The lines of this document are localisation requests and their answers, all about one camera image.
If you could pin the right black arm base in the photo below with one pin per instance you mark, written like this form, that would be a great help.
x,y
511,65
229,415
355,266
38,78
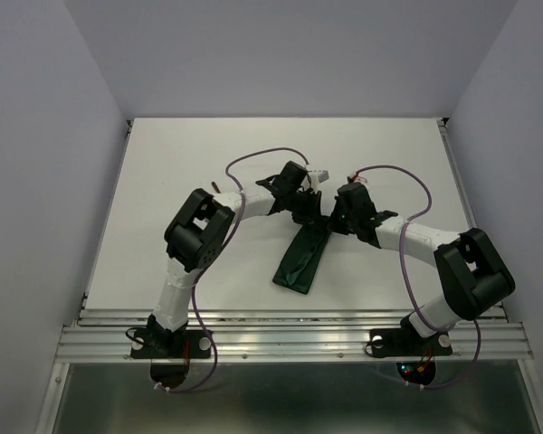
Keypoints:
x,y
404,341

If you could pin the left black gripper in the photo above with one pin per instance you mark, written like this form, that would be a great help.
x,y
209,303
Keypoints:
x,y
313,212

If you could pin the dark green cloth napkin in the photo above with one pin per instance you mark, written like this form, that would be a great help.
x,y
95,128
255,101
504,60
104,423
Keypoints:
x,y
300,261

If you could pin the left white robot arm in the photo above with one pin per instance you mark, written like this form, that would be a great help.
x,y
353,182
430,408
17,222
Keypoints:
x,y
206,222

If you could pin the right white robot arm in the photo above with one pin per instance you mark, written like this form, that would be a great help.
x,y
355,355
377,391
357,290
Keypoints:
x,y
472,274

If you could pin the brown wooden fork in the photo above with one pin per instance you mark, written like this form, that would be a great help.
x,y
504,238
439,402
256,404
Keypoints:
x,y
216,186

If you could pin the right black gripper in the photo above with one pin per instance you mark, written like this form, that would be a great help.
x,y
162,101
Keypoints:
x,y
335,225

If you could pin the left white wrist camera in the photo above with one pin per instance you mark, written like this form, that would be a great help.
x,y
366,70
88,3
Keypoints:
x,y
318,176

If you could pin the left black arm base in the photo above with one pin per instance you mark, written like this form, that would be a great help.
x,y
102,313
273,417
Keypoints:
x,y
148,344

